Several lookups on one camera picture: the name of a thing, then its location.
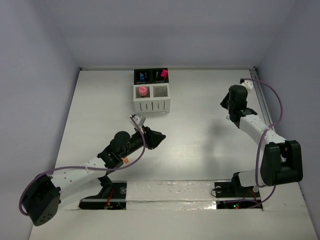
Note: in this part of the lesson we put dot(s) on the black slotted container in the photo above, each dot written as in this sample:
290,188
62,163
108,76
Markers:
152,76

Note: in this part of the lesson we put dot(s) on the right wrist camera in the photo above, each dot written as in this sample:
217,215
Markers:
247,83

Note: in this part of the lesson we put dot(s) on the orange correction tape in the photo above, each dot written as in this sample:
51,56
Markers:
125,160

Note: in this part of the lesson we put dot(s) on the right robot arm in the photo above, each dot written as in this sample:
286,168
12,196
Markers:
278,160

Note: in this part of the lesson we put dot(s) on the aluminium rail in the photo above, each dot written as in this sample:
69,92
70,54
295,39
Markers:
266,115

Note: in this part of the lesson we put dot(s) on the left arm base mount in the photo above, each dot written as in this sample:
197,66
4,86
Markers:
112,196

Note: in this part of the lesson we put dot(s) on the white slotted container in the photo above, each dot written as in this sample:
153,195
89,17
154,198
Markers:
158,99

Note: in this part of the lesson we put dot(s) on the pink cap black highlighter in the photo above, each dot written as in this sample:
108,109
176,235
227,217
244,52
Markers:
164,74

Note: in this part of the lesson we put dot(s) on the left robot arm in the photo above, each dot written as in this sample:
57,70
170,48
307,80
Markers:
52,190

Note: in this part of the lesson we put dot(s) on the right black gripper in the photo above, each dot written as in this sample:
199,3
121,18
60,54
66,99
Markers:
223,103

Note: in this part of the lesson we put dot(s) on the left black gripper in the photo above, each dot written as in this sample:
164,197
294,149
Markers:
147,137

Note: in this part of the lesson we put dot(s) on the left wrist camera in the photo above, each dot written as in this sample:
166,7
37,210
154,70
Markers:
137,120

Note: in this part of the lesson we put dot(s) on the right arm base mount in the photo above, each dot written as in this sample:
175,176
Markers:
230,195

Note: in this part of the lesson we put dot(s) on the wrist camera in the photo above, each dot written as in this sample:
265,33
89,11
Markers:
247,83
137,120

